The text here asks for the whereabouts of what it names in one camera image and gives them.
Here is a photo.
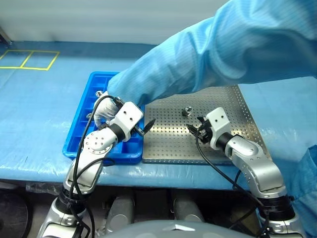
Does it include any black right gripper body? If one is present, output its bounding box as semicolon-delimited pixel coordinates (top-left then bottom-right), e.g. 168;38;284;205
198;121;216;146

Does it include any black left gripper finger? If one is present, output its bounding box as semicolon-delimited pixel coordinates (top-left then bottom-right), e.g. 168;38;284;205
135;118;157;136

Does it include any blue compartment tray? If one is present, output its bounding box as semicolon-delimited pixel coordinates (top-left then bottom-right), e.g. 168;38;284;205
62;71;146;165

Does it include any white gloved person hand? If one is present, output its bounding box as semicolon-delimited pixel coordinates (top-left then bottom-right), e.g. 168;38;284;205
93;91;120;127

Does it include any perforated metal tray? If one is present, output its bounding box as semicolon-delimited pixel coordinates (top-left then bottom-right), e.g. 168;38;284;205
142;84;272;165

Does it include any blue cleanroom suit sleeve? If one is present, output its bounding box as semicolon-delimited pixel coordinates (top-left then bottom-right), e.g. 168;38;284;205
106;0;317;107

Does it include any grey rounded cylinder shape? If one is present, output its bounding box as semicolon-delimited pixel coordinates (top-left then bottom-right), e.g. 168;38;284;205
172;195;206;223
106;195;136;234

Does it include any blue plastic table cover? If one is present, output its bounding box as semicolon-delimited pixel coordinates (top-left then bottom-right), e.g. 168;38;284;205
0;41;317;191

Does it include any grey robot torso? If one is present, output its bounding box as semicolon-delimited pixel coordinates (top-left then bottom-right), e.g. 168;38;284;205
104;220;251;238

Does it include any blue cleanroom suit torso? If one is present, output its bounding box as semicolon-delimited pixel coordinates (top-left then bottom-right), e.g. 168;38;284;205
288;146;317;238

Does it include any black round shape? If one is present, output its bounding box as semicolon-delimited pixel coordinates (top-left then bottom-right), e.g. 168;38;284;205
0;193;33;238

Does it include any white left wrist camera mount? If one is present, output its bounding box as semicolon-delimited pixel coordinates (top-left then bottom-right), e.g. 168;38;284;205
110;101;144;142

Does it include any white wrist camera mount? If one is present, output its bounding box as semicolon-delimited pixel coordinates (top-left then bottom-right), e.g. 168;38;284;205
205;107;232;149
110;101;144;142

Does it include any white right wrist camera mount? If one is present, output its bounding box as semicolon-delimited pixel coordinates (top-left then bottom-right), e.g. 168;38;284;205
205;107;232;149

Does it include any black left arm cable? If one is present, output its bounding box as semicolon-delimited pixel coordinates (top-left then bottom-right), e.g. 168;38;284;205
68;95;124;238

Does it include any dark metal post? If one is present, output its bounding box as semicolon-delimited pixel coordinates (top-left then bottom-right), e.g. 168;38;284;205
0;26;12;46

